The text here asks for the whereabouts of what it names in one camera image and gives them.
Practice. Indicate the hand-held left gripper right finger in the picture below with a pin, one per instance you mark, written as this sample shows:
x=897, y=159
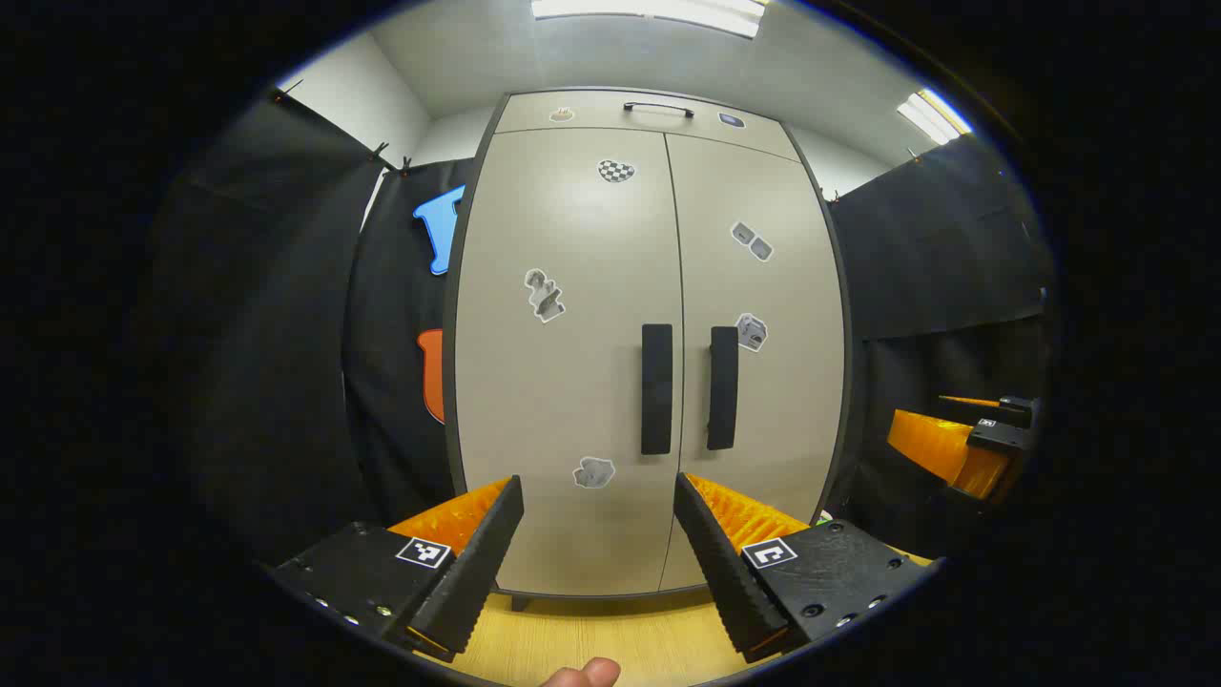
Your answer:
x=725, y=572

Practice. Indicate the beige cabinet drawer front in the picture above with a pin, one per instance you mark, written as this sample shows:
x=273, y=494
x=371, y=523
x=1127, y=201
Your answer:
x=591, y=114

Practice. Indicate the ceiling light panel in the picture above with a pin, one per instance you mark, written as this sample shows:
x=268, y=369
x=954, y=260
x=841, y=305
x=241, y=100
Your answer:
x=935, y=116

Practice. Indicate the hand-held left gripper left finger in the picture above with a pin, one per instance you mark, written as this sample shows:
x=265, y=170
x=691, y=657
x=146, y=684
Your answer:
x=477, y=563

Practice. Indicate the double-door shoe cabinet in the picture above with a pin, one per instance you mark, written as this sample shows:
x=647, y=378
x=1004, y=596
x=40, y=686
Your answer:
x=572, y=110

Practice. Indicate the beige shoe cabinet door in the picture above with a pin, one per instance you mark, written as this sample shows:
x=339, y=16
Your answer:
x=534, y=401
x=782, y=420

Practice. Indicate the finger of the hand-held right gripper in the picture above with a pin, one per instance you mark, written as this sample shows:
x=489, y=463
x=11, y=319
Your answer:
x=1016, y=408
x=940, y=448

